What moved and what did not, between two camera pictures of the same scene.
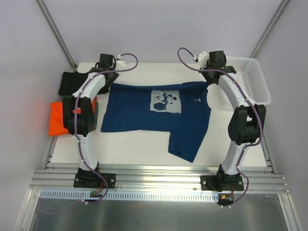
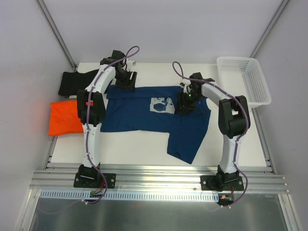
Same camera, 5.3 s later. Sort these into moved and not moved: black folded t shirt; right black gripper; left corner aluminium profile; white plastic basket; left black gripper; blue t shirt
Moved: right black gripper; left black gripper
Not moved: left corner aluminium profile; black folded t shirt; white plastic basket; blue t shirt
